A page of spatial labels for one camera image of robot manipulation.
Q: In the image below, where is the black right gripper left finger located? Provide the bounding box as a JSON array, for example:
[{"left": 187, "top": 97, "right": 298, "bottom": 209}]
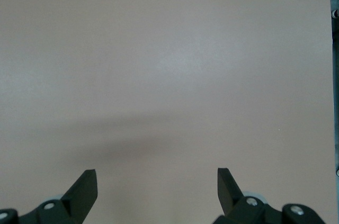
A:
[{"left": 0, "top": 169, "right": 98, "bottom": 224}]

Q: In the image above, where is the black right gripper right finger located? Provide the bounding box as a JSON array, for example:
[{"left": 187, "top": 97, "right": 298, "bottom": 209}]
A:
[{"left": 213, "top": 167, "right": 325, "bottom": 224}]

